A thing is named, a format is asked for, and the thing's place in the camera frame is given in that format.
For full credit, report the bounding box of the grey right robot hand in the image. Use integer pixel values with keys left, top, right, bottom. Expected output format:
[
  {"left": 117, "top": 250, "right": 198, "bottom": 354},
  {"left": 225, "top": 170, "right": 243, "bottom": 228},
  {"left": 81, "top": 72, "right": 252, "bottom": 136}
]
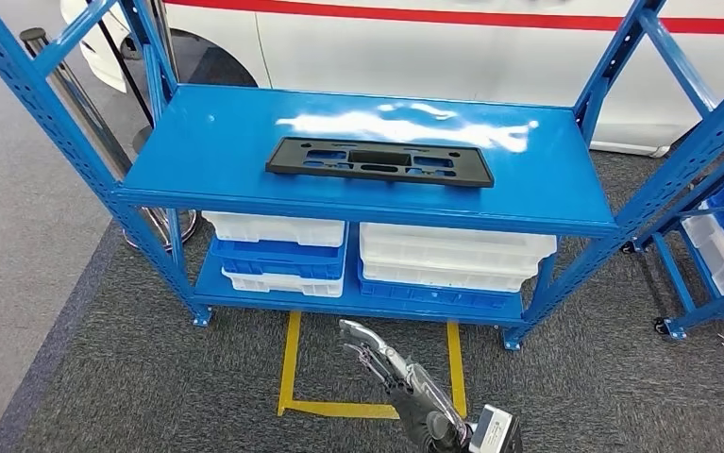
[{"left": 338, "top": 318, "right": 470, "bottom": 453}]

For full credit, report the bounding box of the white plastic bin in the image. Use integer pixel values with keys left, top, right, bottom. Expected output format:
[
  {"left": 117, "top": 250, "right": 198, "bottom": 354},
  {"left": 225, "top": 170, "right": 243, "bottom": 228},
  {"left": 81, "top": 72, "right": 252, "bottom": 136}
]
[
  {"left": 680, "top": 201, "right": 724, "bottom": 297},
  {"left": 201, "top": 210, "right": 346, "bottom": 249},
  {"left": 359, "top": 222, "right": 559, "bottom": 267},
  {"left": 222, "top": 268, "right": 345, "bottom": 299},
  {"left": 361, "top": 259, "right": 539, "bottom": 294}
]

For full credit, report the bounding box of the blue steel shelf rack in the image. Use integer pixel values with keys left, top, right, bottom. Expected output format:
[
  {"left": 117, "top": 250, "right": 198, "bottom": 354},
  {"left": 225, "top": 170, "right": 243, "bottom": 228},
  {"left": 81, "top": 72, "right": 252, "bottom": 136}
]
[
  {"left": 620, "top": 127, "right": 724, "bottom": 343},
  {"left": 0, "top": 0, "right": 724, "bottom": 351}
]

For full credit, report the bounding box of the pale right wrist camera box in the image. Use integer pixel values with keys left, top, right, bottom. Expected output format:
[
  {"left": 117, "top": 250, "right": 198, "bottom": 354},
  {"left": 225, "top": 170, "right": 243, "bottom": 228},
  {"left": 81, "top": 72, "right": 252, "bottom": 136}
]
[{"left": 468, "top": 404, "right": 524, "bottom": 453}]

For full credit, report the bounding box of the black plastic panel part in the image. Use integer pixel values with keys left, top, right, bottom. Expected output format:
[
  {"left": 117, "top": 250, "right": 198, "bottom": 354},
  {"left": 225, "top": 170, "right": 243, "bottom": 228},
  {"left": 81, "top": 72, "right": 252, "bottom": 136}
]
[{"left": 264, "top": 136, "right": 496, "bottom": 190}]

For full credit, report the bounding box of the black barrier belt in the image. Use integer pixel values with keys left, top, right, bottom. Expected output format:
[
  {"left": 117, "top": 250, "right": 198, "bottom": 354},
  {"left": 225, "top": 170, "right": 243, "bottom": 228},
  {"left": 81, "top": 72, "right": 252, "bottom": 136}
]
[{"left": 85, "top": 0, "right": 155, "bottom": 128}]

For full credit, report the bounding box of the white car with red stripe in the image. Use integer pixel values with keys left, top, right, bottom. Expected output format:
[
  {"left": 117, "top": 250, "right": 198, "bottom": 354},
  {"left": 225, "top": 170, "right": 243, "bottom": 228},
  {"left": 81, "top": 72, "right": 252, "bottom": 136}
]
[{"left": 59, "top": 0, "right": 724, "bottom": 159}]

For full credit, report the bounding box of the yellow floor tape outline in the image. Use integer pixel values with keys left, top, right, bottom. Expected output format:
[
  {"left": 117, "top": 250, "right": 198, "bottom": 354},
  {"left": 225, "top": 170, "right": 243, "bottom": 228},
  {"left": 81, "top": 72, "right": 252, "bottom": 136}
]
[{"left": 277, "top": 310, "right": 468, "bottom": 421}]

